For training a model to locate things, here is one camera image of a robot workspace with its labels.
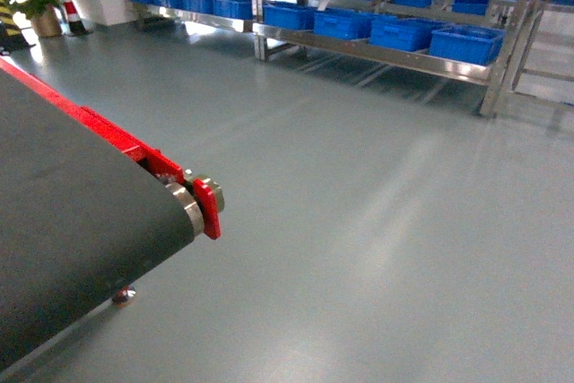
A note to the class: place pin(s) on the blue bin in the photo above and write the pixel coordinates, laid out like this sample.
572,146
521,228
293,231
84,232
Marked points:
411,34
342,24
289,16

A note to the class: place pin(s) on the blue bin rightmost bottom shelf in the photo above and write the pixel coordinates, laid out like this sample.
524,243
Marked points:
465,43

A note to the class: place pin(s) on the stainless steel shelf rack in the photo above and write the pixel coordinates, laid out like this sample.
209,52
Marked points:
519,20

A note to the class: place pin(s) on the steel conveyor end roller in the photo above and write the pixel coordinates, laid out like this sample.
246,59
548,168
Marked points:
203,201

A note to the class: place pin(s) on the black conveyor belt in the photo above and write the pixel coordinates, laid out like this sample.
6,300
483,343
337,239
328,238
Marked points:
79,221

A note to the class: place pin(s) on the red white traffic cone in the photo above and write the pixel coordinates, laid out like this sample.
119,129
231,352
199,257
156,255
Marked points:
75,24

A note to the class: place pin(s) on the red conveyor side frame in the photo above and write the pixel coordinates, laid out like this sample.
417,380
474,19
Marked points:
152,160

